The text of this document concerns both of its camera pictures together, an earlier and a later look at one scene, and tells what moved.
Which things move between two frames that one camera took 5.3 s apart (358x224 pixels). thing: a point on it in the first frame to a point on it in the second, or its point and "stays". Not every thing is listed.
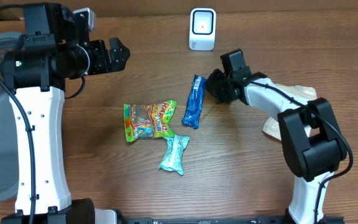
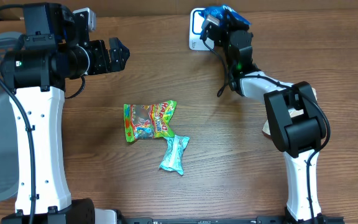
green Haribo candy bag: x=148 y=121 stays
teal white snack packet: x=173 y=160 stays
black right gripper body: x=221 y=93 to x=221 y=42
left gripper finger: x=118 y=58 stays
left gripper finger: x=119 y=53 stays
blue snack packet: x=194 y=104 to x=199 y=15
